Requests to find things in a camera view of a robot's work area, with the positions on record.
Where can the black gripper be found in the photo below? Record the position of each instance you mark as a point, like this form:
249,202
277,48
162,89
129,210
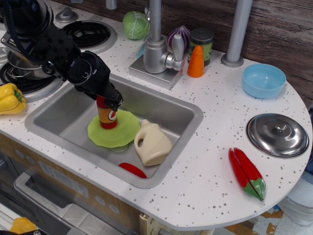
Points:
89,74

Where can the red ketchup bottle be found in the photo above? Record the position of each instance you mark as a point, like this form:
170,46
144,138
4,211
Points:
107,117

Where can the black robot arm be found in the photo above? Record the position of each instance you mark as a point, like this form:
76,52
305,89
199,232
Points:
32,34

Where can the silver sink basin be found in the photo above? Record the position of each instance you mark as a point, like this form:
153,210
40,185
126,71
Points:
70,120

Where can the red item in sink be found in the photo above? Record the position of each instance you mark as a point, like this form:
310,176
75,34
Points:
133,169

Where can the green plastic plate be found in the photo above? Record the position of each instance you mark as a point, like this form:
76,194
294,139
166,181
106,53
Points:
127,127

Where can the silver toy faucet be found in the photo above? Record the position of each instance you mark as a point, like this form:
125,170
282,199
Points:
157,65

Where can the cream detergent jug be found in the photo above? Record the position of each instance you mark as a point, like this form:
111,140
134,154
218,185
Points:
152,144

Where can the rear stove burner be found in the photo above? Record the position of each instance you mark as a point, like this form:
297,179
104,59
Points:
93,36

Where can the stove burner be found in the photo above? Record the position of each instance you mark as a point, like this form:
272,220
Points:
32,90
93,36

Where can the green toy cabbage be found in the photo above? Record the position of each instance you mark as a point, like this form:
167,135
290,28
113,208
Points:
135,25

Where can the front stove burner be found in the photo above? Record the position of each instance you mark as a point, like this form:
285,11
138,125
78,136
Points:
32,90

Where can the orange toy carrot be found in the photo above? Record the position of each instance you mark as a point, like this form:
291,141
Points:
196,63

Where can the purple toy onion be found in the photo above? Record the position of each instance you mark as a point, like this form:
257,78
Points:
184,32

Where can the grey stove knob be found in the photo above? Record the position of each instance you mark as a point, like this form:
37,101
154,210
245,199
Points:
66,16

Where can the steel pot on stove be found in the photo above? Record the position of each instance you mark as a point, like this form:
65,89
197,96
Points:
26,69

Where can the yellow toy bell pepper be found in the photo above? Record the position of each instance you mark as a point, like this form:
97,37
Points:
11,100

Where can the green labelled can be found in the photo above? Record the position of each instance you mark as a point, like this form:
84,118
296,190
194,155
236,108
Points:
201,37

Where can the grey support pole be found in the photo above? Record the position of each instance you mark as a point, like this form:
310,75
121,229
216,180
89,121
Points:
233,58

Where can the light blue bowl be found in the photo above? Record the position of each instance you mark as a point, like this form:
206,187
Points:
263,81

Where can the red toy chili pepper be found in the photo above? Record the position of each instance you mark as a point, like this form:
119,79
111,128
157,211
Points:
247,174

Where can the steel pot lid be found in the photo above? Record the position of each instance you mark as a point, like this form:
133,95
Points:
277,135

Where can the oven door handle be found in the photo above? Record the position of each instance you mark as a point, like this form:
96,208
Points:
50,213

